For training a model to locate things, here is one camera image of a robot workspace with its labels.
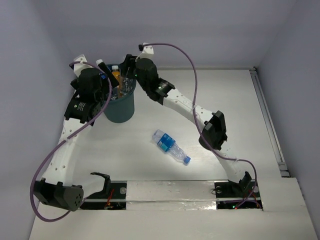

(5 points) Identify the orange juice bottle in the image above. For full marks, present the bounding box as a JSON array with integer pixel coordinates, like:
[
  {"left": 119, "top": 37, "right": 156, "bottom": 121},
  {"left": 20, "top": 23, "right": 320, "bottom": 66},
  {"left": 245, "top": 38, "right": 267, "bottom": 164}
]
[{"left": 111, "top": 65, "right": 123, "bottom": 99}]

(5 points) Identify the light blue label bottle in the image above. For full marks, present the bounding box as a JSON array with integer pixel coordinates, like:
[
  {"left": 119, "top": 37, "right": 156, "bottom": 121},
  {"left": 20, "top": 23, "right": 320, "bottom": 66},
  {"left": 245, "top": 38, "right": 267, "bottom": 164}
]
[{"left": 152, "top": 129, "right": 191, "bottom": 166}]

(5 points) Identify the clear plastic bottle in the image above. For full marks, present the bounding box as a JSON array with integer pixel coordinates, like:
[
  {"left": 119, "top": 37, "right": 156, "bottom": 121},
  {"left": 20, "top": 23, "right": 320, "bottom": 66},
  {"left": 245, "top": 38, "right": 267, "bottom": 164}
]
[{"left": 119, "top": 76, "right": 134, "bottom": 97}]

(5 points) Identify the blue label water bottle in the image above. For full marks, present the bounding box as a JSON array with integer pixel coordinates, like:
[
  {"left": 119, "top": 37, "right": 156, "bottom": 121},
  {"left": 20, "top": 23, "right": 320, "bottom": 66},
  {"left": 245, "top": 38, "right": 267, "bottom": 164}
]
[{"left": 96, "top": 59, "right": 120, "bottom": 100}]

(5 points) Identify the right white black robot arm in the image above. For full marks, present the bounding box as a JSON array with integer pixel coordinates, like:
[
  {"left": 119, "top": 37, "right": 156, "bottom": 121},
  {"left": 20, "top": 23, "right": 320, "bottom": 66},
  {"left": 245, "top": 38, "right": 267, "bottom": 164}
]
[{"left": 120, "top": 54, "right": 252, "bottom": 197}]

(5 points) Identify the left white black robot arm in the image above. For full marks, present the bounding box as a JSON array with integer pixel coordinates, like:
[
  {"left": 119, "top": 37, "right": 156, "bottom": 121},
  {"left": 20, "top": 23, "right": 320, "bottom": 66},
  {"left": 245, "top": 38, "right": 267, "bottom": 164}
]
[{"left": 29, "top": 55, "right": 118, "bottom": 218}]

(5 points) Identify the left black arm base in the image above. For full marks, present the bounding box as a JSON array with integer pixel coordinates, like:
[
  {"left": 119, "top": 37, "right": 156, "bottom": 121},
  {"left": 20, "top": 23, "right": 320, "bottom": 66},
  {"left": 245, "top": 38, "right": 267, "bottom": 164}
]
[{"left": 80, "top": 172, "right": 127, "bottom": 211}]

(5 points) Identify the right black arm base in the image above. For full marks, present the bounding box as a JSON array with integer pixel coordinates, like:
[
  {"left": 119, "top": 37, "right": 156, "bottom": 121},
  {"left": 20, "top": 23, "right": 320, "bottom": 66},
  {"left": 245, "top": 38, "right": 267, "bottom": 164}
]
[{"left": 211, "top": 181, "right": 263, "bottom": 210}]

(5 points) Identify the dark green plastic bin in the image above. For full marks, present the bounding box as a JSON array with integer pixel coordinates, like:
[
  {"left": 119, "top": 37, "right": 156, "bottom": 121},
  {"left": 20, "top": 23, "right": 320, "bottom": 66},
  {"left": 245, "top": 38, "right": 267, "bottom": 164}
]
[{"left": 101, "top": 63, "right": 137, "bottom": 124}]

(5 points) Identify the silver foil tape strip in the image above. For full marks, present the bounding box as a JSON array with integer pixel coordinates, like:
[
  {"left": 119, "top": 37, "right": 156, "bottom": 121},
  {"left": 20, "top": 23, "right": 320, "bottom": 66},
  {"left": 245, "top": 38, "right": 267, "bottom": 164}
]
[{"left": 125, "top": 180, "right": 217, "bottom": 211}]

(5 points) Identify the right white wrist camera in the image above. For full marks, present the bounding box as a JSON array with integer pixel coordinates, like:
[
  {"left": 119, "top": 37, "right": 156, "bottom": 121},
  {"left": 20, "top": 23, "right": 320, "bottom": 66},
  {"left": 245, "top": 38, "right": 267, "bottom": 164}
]
[{"left": 135, "top": 43, "right": 154, "bottom": 62}]

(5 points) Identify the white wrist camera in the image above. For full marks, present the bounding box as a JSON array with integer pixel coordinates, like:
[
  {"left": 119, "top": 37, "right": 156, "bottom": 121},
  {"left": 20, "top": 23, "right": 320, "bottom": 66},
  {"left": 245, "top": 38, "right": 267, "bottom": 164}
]
[
  {"left": 69, "top": 54, "right": 91, "bottom": 77},
  {"left": 135, "top": 43, "right": 154, "bottom": 62}
]

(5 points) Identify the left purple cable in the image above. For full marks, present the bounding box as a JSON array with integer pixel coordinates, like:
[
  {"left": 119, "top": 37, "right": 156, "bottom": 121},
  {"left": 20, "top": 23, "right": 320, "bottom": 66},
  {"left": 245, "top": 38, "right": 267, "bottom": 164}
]
[{"left": 29, "top": 62, "right": 113, "bottom": 222}]

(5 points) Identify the purple cable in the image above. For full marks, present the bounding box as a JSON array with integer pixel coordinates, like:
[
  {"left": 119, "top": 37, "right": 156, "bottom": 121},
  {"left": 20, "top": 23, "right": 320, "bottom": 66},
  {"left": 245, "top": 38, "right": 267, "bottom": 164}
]
[
  {"left": 142, "top": 42, "right": 258, "bottom": 210},
  {"left": 29, "top": 62, "right": 113, "bottom": 222}
]

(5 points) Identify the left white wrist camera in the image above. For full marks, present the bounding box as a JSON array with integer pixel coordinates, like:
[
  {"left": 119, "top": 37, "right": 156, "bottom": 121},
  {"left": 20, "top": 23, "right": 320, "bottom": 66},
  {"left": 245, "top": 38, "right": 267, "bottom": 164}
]
[{"left": 69, "top": 54, "right": 91, "bottom": 77}]

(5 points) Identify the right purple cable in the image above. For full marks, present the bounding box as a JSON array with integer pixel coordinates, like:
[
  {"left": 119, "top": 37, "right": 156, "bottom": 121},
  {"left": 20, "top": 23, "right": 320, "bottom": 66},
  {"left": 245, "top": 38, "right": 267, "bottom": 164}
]
[{"left": 142, "top": 42, "right": 258, "bottom": 210}]

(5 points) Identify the aluminium side rail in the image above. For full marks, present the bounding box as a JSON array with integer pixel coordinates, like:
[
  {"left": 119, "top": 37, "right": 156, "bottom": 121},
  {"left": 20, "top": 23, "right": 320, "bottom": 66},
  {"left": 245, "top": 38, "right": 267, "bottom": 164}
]
[{"left": 249, "top": 67, "right": 291, "bottom": 178}]

